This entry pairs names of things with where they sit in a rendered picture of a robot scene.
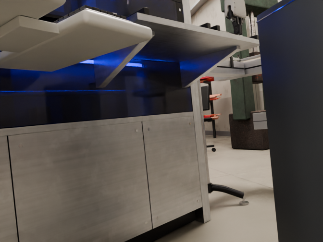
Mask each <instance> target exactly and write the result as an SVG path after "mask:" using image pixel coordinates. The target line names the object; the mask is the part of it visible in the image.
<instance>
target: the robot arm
mask: <svg viewBox="0 0 323 242"><path fill-rule="evenodd" d="M224 11H225V17H226V18H227V19H229V20H230V21H232V25H233V28H234V34H235V35H242V34H243V31H242V23H244V22H245V18H246V7H245V1H244V0H224Z"/></svg>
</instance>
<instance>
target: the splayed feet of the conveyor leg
mask: <svg viewBox="0 0 323 242"><path fill-rule="evenodd" d="M213 191H219V192H223V193H226V194H230V195H233V196H235V197H238V198H241V199H242V201H240V202H239V204H240V205H243V206H244V205H248V204H249V202H248V201H245V199H246V198H245V196H244V192H242V191H239V190H236V189H233V188H230V187H227V186H224V185H218V184H212V183H211V182H210V184H208V193H212V192H213Z"/></svg>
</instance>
